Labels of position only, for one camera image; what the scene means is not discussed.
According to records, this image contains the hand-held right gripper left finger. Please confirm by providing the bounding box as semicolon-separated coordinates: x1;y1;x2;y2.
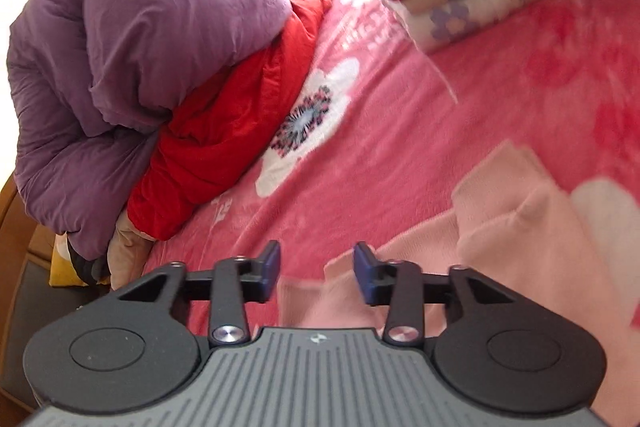
116;240;282;348

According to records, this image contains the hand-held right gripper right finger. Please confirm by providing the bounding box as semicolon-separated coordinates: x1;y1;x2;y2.
352;242;516;348

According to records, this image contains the light pink sweatshirt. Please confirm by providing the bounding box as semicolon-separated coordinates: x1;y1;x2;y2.
277;139;640;427

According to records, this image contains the beige cloth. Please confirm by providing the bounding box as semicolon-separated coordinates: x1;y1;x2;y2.
109;207;156;290

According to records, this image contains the red quilt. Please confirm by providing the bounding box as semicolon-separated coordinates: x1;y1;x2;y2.
126;0;333;242

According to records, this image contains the dark cloth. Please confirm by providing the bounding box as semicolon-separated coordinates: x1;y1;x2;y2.
70;252;108;283

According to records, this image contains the pink floral blanket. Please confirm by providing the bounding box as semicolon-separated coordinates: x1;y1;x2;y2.
142;0;640;338

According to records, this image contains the yellow pillow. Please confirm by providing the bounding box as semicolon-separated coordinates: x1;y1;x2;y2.
49;232;111;288

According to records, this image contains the purple quilt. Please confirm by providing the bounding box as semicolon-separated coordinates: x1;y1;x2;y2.
7;0;293;260

